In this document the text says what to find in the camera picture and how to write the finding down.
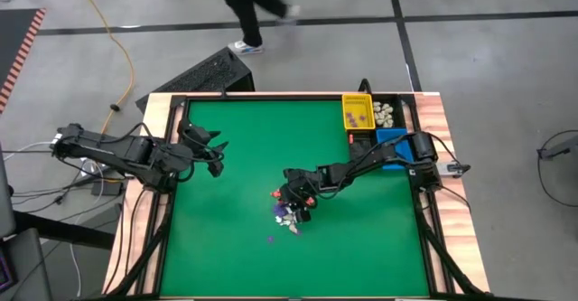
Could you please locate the black plastic basket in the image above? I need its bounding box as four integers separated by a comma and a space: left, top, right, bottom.
346, 128, 378, 172
372, 93, 405, 130

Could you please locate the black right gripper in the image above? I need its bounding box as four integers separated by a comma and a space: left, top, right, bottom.
282, 168, 320, 224

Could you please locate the wooden table side board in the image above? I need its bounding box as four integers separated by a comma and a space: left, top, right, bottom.
411, 91, 491, 294
102, 91, 191, 296

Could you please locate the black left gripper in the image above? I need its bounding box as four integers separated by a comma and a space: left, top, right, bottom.
178, 118, 229, 166

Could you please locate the thin black floor cable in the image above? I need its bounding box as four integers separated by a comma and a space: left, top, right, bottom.
536, 128, 578, 210

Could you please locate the blue plastic basket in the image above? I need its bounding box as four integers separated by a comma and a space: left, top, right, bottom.
375, 127, 415, 172

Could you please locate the yellow floor extension cable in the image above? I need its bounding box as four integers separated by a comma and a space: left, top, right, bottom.
69, 0, 137, 136

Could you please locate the black floor beam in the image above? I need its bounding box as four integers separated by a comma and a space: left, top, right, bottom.
13, 210, 117, 250

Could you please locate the black perforated computer case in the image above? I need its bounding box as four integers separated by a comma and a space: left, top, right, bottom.
135, 46, 256, 113

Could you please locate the yellow plastic basket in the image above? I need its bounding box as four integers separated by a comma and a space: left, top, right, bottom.
341, 93, 377, 131

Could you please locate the grey stand foot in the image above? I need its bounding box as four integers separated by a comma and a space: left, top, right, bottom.
536, 137, 578, 161

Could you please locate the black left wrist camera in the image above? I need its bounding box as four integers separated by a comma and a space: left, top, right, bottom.
207, 158, 226, 179

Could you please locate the person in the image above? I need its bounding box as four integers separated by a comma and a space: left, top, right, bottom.
220, 0, 302, 57

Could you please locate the hazard striped floor mat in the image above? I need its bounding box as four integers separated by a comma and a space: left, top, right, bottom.
0, 7, 48, 115

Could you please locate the small grey hub device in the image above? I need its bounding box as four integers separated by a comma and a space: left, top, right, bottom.
435, 160, 472, 178

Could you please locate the grey box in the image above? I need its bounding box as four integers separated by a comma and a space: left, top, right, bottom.
0, 228, 53, 301

